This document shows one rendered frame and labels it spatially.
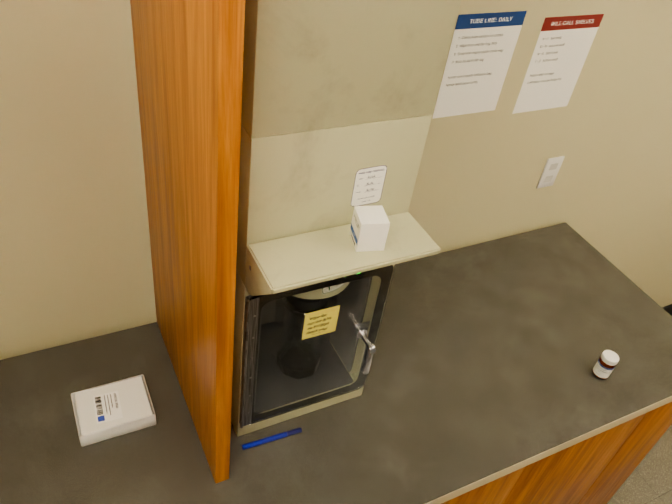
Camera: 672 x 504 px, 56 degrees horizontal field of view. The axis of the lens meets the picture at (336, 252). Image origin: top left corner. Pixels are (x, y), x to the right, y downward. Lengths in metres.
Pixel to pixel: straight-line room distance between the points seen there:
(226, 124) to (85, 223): 0.75
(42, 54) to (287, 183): 0.53
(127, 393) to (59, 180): 0.49
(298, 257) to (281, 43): 0.35
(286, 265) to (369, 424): 0.62
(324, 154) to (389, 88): 0.14
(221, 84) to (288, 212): 0.34
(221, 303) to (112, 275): 0.65
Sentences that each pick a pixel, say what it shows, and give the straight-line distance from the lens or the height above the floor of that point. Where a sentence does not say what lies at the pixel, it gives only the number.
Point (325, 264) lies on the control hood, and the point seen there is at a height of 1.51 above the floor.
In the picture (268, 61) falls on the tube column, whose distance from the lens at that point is 0.89.
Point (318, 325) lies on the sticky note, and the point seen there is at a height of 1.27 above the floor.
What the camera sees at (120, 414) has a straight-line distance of 1.49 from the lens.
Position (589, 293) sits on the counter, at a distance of 2.10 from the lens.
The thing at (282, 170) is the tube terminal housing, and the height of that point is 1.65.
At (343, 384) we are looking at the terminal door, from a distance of 1.48.
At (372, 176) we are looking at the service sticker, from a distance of 1.08.
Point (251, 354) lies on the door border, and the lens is 1.25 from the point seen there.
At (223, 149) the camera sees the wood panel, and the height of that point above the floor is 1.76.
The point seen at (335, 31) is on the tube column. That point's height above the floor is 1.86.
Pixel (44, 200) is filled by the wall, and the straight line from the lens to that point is 1.45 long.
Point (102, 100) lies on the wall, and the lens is 1.34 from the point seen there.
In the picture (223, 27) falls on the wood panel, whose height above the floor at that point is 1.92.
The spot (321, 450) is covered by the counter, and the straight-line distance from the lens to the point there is 1.48.
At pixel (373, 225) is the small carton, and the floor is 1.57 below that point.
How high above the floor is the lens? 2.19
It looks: 40 degrees down
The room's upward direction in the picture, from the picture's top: 10 degrees clockwise
